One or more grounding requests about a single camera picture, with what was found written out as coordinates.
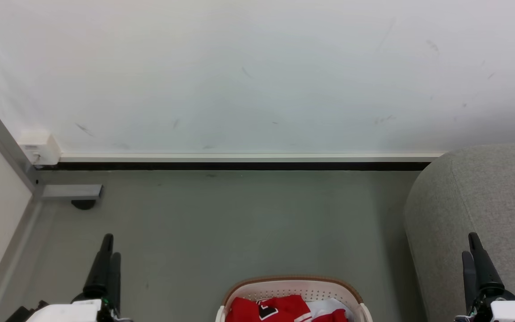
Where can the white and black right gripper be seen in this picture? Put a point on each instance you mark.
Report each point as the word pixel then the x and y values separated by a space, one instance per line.
pixel 508 309

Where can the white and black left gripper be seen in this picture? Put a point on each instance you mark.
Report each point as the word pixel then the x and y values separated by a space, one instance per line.
pixel 67 311

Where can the grey aluminium foot bar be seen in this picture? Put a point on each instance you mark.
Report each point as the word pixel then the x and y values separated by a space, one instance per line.
pixel 72 191

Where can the grey fabric sofa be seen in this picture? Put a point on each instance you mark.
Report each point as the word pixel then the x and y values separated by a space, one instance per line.
pixel 476 210

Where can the white perforated laundry basket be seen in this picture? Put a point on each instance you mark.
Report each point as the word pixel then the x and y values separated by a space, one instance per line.
pixel 293 288

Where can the red garment with black logo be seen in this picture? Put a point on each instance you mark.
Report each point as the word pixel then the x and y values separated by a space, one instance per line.
pixel 280 309

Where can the black round frame foot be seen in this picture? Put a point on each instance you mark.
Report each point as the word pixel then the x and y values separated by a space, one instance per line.
pixel 83 204

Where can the grey aluminium frame post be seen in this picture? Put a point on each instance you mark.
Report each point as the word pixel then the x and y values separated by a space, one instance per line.
pixel 2 143

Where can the white garment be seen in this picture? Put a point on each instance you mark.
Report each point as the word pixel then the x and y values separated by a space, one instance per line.
pixel 327 306

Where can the white wall junction box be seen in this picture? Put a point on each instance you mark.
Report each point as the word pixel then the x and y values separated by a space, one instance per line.
pixel 40 146

